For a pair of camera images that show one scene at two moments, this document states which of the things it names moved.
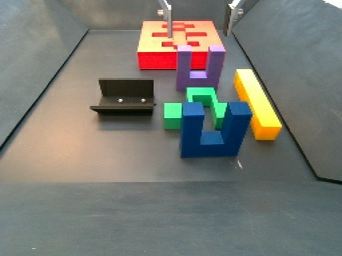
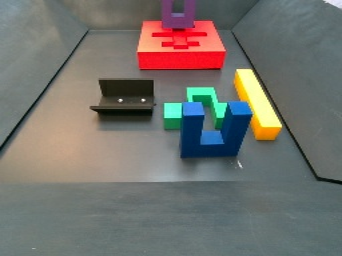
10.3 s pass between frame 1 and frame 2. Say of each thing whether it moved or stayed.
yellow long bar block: stayed
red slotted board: stayed
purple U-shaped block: moved
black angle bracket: stayed
